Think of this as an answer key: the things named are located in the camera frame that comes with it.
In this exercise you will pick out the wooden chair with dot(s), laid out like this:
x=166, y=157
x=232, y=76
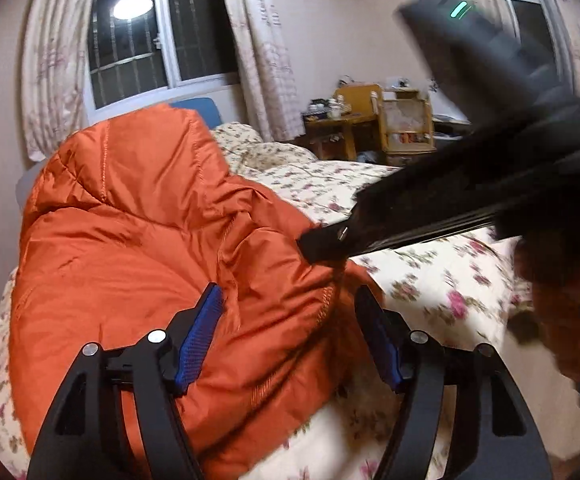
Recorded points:
x=357, y=105

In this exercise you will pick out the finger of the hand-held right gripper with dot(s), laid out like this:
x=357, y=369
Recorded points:
x=370, y=225

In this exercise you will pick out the orange puffer jacket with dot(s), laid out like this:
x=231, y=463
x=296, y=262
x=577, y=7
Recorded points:
x=145, y=235

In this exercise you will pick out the person's right hand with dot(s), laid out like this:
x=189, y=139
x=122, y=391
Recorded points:
x=560, y=310

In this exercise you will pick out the patterned curtain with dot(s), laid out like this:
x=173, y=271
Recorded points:
x=55, y=60
x=265, y=50

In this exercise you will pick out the floral quilt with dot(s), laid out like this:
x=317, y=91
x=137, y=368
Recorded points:
x=320, y=180

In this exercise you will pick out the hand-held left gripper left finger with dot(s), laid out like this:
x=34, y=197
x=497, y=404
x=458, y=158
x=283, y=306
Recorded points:
x=201, y=336

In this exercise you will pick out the wooden shelf cabinet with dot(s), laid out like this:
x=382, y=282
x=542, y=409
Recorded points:
x=407, y=120

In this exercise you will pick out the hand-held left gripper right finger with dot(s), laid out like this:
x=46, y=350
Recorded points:
x=382, y=350

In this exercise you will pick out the window with white frame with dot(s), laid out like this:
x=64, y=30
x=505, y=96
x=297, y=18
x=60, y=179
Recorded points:
x=165, y=35

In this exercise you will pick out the wooden desk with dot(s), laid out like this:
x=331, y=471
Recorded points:
x=330, y=127

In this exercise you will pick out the side window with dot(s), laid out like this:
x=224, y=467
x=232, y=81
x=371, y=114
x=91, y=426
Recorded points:
x=525, y=5

